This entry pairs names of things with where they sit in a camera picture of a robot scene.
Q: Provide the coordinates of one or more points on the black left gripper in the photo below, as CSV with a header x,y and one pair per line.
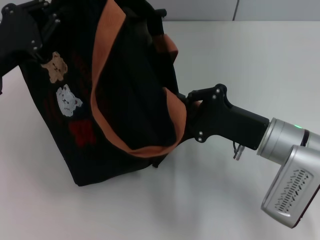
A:
x,y
15,32

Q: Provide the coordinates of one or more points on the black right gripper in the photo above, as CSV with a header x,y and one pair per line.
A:
x,y
225,122

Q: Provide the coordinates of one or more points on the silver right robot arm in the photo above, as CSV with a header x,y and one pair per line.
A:
x,y
277,140

